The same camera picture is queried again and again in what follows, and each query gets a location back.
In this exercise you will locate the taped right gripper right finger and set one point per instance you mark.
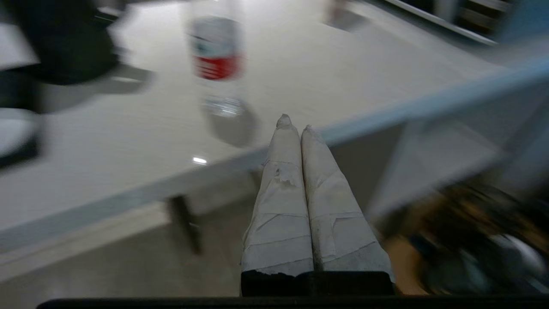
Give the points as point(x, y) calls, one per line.
point(339, 223)

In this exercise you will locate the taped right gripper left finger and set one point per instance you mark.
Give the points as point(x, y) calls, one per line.
point(279, 214)

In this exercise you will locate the clear water bottle red label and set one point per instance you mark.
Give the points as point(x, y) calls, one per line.
point(216, 56)

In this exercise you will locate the black electric kettle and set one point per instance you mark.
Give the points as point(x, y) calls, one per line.
point(64, 43)

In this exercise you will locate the dark metal furniture leg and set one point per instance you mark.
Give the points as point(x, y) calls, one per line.
point(185, 223)

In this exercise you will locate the clear acrylic sign holder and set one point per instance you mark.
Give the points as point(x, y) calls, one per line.
point(343, 17)

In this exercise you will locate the black serving tray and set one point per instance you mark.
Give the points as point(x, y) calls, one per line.
point(17, 92)

